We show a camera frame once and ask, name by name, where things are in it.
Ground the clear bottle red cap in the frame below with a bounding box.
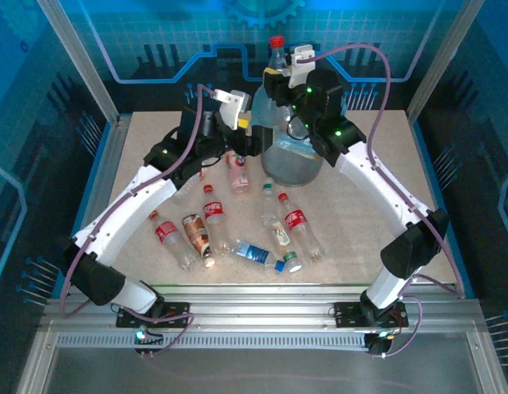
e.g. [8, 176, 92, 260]
[266, 34, 289, 74]

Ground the clear crushed plastic bottle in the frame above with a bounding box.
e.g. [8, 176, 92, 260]
[171, 166, 208, 203]

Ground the pink drink bottle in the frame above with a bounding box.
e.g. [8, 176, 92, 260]
[223, 149, 252, 195]

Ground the silver metal mesh bin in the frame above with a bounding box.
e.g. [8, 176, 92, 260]
[259, 118, 325, 188]

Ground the red label cola bottle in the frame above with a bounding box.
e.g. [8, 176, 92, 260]
[201, 184, 239, 256]
[148, 209, 200, 273]
[277, 191, 326, 264]

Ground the brown label plastic bottle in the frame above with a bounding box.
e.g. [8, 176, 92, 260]
[181, 213, 217, 268]

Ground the beige label white cap bottle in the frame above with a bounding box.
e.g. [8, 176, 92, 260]
[269, 220, 304, 274]

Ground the blue label blue cap bottle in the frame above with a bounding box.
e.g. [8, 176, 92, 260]
[234, 239, 290, 274]

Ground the clear bottle green cap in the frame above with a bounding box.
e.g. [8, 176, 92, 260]
[259, 177, 280, 227]

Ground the left controller board with LED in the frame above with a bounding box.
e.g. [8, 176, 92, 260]
[132, 326, 167, 358]

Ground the controller board with led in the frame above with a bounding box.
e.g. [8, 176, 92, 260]
[132, 326, 167, 358]
[364, 330, 398, 357]

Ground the grey metal sheet panel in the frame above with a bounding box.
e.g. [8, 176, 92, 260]
[15, 328, 508, 394]

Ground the right controller board with LED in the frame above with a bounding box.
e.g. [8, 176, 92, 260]
[364, 330, 398, 357]

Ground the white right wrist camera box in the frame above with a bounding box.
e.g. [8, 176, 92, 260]
[286, 43, 317, 89]

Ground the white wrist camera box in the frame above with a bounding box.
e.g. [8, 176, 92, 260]
[214, 88, 254, 131]
[286, 43, 317, 89]

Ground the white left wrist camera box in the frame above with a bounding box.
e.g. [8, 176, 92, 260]
[214, 88, 254, 131]

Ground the thin black left gripper cable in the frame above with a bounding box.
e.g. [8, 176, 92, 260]
[199, 152, 227, 170]

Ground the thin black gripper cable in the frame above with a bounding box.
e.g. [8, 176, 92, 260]
[285, 113, 313, 143]
[199, 152, 227, 170]

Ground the thin black right gripper cable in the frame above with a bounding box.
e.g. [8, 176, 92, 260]
[285, 113, 313, 143]

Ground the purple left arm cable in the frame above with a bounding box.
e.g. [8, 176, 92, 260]
[58, 83, 218, 359]

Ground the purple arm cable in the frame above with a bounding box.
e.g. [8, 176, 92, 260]
[58, 83, 218, 359]
[300, 42, 467, 359]

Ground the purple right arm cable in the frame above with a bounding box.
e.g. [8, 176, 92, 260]
[300, 42, 467, 359]

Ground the aluminium side rail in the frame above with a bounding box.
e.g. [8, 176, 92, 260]
[79, 114, 134, 247]

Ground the aluminium right frame post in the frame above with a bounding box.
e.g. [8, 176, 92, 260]
[405, 0, 487, 122]

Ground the aluminium frame post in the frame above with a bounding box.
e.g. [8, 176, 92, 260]
[34, 0, 122, 126]
[405, 0, 487, 122]

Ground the aluminium left frame post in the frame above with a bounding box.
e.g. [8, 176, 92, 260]
[34, 0, 122, 126]

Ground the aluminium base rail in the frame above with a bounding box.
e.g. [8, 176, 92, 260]
[39, 282, 484, 332]

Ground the grey slotted cable duct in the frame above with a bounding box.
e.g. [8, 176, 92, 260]
[55, 331, 372, 350]

